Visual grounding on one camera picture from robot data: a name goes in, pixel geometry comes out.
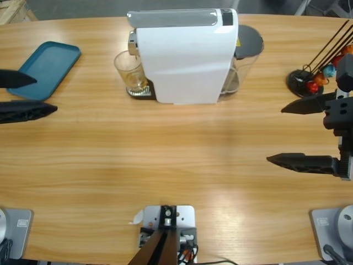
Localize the white paper tag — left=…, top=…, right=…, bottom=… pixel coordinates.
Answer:
left=128, top=209, right=145, bottom=225

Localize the dark camera mount post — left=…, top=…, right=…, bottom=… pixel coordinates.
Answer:
left=128, top=205, right=179, bottom=265

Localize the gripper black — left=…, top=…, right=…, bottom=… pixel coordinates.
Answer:
left=266, top=89, right=353, bottom=182

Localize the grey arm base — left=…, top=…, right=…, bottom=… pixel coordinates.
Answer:
left=0, top=208, right=34, bottom=260
left=310, top=204, right=353, bottom=262

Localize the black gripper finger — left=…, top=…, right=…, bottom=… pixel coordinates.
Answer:
left=0, top=100, right=58, bottom=124
left=0, top=69, right=38, bottom=89

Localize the clear drinking glass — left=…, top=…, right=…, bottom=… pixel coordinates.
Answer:
left=114, top=50, right=149, bottom=94

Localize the blue coffee capsule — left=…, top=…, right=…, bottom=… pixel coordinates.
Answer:
left=322, top=63, right=337, bottom=78

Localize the drip tray with metal grille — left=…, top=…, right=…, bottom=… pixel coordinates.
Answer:
left=126, top=84, right=157, bottom=100

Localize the wooden pallet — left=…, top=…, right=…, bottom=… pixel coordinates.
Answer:
left=0, top=0, right=38, bottom=25

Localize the black base cable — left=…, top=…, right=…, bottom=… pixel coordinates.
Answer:
left=0, top=238, right=13, bottom=260
left=323, top=244, right=350, bottom=265

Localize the teal plastic tray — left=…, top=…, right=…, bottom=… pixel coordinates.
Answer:
left=7, top=41, right=82, bottom=102

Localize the white capsule coffee machine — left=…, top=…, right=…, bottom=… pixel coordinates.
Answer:
left=127, top=8, right=240, bottom=106

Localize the black cable at mount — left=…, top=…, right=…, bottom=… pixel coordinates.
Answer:
left=176, top=244, right=238, bottom=265

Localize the black capsule holder with rods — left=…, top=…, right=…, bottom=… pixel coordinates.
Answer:
left=286, top=19, right=353, bottom=99

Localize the white metal frame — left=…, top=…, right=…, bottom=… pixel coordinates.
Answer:
left=293, top=0, right=311, bottom=16

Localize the clear water tank dark lid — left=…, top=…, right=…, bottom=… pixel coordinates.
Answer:
left=223, top=24, right=265, bottom=96

